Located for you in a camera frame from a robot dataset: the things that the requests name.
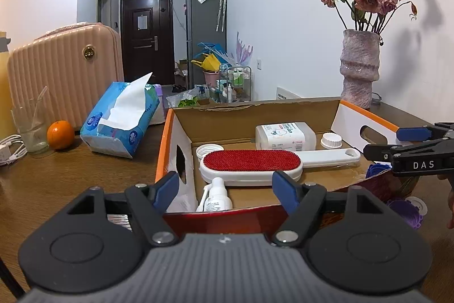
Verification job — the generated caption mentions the white ribbed cap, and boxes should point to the white ribbed cap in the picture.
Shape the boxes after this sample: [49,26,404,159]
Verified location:
[196,144,224,162]

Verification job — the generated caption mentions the white wipes bottle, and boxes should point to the white wipes bottle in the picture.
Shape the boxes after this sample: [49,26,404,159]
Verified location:
[255,122,316,151]

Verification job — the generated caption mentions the white round lid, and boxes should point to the white round lid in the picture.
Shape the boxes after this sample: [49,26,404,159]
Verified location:
[320,132,342,149]

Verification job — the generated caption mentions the orange fruit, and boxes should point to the orange fruit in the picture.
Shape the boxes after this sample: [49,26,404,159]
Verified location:
[47,120,75,151]

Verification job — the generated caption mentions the white charger cable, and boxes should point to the white charger cable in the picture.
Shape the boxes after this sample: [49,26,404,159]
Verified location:
[0,134,29,167]

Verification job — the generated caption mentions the red white lint brush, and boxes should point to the red white lint brush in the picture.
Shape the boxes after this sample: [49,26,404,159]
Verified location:
[199,149,361,187]

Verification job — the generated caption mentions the red cardboard box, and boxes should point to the red cardboard box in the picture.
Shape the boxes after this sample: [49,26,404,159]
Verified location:
[156,99,418,235]

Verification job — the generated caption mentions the grey refrigerator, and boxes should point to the grey refrigerator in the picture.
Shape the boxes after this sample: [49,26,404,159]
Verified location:
[186,0,227,88]

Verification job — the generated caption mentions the pink ribbed suitcase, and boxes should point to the pink ribbed suitcase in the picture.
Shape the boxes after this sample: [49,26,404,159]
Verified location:
[7,22,124,130]

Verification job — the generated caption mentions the dark entrance door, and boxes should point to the dark entrance door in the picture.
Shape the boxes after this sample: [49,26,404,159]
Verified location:
[120,0,175,85]

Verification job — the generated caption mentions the pink textured vase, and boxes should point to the pink textured vase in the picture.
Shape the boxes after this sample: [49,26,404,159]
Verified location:
[339,29,381,109]

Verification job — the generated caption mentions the blue ribbed cap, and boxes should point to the blue ribbed cap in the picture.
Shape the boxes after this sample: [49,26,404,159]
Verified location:
[365,163,391,178]

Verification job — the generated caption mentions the yellow watering can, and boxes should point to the yellow watering can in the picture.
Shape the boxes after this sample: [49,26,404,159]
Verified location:
[191,54,221,73]

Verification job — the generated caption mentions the person's right hand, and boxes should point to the person's right hand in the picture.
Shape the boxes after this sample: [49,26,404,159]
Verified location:
[437,174,454,230]

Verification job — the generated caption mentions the clear drinking glass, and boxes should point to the clear drinking glass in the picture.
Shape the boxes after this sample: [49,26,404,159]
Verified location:
[12,86,49,153]

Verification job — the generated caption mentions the small white spray bottle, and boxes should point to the small white spray bottle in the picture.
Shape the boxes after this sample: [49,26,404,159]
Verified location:
[196,178,232,212]

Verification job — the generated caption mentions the wire storage rack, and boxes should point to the wire storage rack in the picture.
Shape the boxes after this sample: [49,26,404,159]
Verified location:
[216,64,253,103]

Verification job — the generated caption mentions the blue tissue pack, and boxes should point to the blue tissue pack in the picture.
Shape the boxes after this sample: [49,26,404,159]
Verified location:
[80,73,160,158]

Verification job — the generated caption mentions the purple tissue pack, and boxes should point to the purple tissue pack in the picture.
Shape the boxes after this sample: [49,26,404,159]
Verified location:
[149,84,165,125]

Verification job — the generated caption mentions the black eyeglasses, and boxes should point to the black eyeglasses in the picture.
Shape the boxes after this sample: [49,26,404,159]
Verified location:
[371,92,382,105]

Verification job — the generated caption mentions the yellow thermos jug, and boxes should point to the yellow thermos jug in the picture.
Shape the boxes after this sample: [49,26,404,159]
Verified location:
[0,31,16,139]

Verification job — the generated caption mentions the purple ribbed cap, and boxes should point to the purple ribbed cap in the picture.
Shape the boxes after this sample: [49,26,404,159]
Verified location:
[388,200,423,230]

